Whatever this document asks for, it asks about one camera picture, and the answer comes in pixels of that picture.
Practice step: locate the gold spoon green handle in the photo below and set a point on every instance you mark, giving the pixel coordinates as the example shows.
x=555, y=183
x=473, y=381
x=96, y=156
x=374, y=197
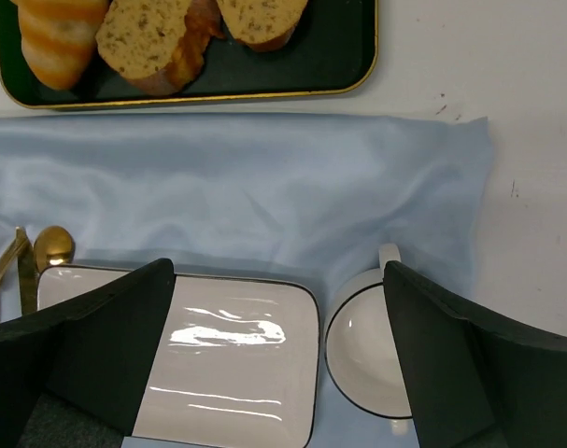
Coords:
x=53, y=246

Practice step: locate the dark green gold-rimmed tray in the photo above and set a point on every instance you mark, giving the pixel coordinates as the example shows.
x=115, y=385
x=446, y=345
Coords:
x=332, y=50

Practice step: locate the right seeded bread slice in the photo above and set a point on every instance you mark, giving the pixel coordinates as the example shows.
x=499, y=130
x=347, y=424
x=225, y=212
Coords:
x=262, y=25

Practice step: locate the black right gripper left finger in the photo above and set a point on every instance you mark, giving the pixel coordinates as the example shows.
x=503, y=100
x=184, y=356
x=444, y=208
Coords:
x=74, y=374

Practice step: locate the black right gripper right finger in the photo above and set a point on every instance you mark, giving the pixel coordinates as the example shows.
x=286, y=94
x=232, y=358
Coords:
x=474, y=377

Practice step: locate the gold fork green handle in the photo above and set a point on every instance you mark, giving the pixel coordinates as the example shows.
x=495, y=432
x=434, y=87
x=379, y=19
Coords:
x=13, y=251

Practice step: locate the white rectangular plate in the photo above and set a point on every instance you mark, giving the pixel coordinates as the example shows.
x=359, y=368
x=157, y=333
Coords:
x=237, y=365

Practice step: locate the light blue cloth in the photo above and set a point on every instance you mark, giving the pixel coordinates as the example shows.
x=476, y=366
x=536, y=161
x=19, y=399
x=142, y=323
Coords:
x=306, y=198

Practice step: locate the left seeded bread slice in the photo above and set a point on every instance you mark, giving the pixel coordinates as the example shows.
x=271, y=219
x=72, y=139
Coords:
x=142, y=41

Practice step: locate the seeded bread slice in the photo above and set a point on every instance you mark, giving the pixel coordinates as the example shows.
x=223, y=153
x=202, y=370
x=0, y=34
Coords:
x=142, y=41
x=262, y=25

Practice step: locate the white two-handled bowl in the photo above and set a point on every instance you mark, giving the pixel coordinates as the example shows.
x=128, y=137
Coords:
x=359, y=350

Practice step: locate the striped orange bread roll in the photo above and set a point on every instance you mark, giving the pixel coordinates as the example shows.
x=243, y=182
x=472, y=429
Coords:
x=58, y=38

